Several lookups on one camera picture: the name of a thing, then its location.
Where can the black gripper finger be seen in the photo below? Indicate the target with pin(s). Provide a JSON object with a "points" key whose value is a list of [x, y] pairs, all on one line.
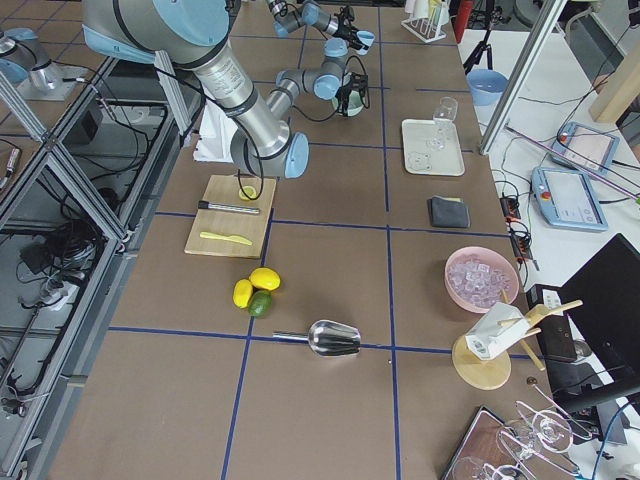
{"points": [[343, 106]]}

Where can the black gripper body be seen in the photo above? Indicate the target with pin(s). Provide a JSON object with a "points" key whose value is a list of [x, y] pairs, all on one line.
{"points": [[350, 34], [346, 95]]}

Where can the mint green bowl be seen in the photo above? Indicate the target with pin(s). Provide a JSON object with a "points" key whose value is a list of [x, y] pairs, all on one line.
{"points": [[355, 105]]}

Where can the light blue plastic cup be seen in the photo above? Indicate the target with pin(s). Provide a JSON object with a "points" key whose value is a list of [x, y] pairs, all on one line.
{"points": [[366, 40]]}

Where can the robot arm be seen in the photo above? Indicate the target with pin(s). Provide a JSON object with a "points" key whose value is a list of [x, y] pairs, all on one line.
{"points": [[289, 18], [195, 35]]}

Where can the large blue bowl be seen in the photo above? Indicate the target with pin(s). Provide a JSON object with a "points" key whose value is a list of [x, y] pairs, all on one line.
{"points": [[486, 86]]}

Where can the pink bowl of ice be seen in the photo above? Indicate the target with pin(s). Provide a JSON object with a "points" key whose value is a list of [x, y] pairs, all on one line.
{"points": [[476, 278]]}

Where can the steel ice scoop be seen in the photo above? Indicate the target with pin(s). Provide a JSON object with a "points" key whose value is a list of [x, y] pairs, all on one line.
{"points": [[327, 338]]}

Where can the clear wine glass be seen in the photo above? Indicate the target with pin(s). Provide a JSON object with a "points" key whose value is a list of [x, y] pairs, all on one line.
{"points": [[443, 117]]}

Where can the cream bear serving tray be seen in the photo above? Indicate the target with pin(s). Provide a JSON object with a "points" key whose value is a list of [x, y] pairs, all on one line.
{"points": [[419, 159]]}

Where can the lemon half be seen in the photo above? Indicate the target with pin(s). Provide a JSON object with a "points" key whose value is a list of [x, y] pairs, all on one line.
{"points": [[248, 193]]}

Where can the yellow plastic knife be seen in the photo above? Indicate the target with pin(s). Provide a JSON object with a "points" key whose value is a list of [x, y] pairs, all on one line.
{"points": [[238, 239]]}

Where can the yellow lemon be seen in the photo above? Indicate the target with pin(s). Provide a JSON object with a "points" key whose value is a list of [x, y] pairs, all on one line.
{"points": [[242, 293], [265, 278]]}

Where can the green lime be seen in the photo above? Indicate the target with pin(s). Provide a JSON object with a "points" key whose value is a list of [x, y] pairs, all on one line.
{"points": [[260, 303]]}

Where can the blue teach pendant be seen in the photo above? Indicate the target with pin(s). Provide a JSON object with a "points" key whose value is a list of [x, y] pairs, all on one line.
{"points": [[567, 200], [585, 145]]}

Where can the brown paper table mat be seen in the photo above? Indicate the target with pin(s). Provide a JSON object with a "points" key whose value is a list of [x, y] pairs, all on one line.
{"points": [[187, 386]]}

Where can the white mug on stand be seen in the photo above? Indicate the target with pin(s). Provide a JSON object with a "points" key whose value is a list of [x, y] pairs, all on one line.
{"points": [[497, 330]]}

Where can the wooden mug tree stand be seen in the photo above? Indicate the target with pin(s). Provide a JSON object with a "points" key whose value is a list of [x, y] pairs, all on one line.
{"points": [[492, 374]]}

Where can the black computer monitor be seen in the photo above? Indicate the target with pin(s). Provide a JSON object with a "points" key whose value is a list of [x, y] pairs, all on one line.
{"points": [[608, 319]]}

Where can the upside down wine glasses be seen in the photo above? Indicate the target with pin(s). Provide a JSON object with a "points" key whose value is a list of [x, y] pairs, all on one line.
{"points": [[492, 448]]}

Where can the white wire cup rack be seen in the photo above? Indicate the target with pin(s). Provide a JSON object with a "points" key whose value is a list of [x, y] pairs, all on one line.
{"points": [[426, 19]]}

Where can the black camera tripod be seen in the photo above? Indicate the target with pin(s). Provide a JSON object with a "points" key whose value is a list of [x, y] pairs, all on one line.
{"points": [[491, 17]]}

